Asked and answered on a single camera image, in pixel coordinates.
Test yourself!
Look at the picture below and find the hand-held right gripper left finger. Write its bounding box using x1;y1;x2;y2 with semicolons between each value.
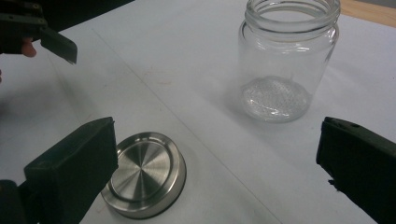
23;117;120;224

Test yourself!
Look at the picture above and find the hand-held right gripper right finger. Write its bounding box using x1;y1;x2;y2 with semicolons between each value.
316;116;396;224

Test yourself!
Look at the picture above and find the round steel jar lid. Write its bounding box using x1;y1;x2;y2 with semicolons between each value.
100;132;188;220

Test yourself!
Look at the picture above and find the clear glass jar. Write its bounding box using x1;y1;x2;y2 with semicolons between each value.
237;0;341;123

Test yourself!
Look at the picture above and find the wooden table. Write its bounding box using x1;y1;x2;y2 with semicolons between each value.
339;0;396;28

